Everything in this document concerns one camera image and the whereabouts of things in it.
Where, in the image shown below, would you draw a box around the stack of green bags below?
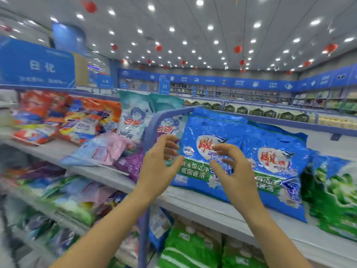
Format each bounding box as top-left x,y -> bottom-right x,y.
158,220 -> 270,268

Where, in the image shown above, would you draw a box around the blue aisle sign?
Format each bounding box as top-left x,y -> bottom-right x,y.
0,36 -> 77,89

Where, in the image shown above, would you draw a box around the grey shelf with blue frame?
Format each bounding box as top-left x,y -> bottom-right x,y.
0,83 -> 357,268

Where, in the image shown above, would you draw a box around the row of green boxes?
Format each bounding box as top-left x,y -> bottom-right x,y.
184,99 -> 314,123

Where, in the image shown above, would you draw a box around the hanging red lanterns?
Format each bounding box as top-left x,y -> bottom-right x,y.
3,0 -> 339,73

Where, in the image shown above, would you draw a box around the plain blue detergent bag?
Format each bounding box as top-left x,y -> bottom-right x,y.
148,206 -> 175,252

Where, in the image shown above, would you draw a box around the orange detergent bag red swirl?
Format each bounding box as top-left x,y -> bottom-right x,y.
11,90 -> 68,126

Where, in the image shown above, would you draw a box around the pale blue detergent bag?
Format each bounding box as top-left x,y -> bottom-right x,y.
60,139 -> 112,168

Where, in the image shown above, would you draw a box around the purple detergent bag white label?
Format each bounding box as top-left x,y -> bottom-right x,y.
114,150 -> 145,182

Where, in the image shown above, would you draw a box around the person's left hand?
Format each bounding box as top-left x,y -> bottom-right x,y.
135,134 -> 185,202

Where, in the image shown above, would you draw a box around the person's left forearm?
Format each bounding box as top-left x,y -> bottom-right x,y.
50,189 -> 164,268

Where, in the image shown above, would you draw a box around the ceiling spotlights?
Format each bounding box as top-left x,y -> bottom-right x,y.
0,0 -> 355,67

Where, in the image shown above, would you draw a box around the white green detergent bag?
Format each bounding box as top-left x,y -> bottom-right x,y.
321,156 -> 357,241

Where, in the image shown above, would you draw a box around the beige pillar blue top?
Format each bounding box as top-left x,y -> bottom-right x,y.
52,22 -> 91,87

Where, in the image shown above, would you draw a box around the blue detergent bag green band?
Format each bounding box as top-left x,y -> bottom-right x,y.
172,109 -> 258,202
245,122 -> 312,223

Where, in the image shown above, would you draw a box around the row of pale bottles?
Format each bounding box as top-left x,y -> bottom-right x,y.
315,115 -> 357,130

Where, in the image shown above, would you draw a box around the small blue hanging sign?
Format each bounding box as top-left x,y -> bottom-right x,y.
159,75 -> 171,96

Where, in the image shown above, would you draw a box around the blue wall sign band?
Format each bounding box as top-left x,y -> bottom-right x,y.
119,64 -> 357,93

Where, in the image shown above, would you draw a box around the person's right hand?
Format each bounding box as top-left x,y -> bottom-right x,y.
209,143 -> 263,219

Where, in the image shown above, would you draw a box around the far wall racks with goods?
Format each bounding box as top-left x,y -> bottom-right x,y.
120,78 -> 357,109

